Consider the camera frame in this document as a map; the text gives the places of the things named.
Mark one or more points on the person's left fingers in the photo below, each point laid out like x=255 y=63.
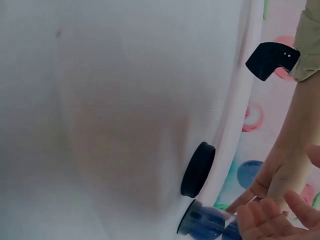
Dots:
x=277 y=185

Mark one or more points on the person's left hand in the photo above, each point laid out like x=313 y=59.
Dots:
x=291 y=130

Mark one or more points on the person's right hand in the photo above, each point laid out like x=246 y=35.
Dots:
x=287 y=228

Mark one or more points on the black round lid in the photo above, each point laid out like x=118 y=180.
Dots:
x=198 y=170

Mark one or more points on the black wrist band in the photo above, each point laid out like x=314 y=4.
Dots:
x=271 y=61

